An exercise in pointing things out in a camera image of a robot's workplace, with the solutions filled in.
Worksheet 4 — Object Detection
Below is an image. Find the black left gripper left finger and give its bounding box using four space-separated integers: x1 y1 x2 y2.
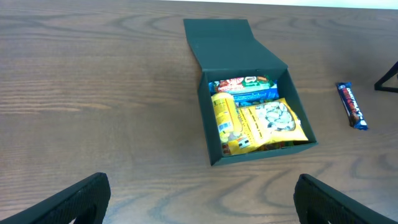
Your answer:
1 172 111 224

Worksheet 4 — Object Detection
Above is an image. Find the purple Dairy Milk bar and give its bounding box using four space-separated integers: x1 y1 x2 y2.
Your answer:
336 82 368 130

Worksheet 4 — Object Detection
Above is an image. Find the red green chocolate bar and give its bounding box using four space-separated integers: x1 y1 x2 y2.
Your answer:
211 76 277 95

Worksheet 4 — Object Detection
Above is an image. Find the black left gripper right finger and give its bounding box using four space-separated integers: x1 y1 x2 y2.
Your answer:
294 174 397 224

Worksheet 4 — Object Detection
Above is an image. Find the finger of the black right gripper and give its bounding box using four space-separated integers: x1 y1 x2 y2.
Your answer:
374 60 398 93

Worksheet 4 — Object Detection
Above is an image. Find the dark green gift box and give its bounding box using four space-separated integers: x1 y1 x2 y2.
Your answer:
183 19 318 166

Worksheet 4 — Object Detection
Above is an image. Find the yellow Hacks candy bag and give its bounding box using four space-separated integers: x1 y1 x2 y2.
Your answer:
226 98 308 155

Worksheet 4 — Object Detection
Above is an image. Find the yellow Mentos gum bottle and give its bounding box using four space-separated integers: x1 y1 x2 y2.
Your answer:
211 92 243 143

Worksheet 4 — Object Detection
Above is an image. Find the blue Oreo cookie pack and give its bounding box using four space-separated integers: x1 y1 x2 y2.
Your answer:
208 82 279 107

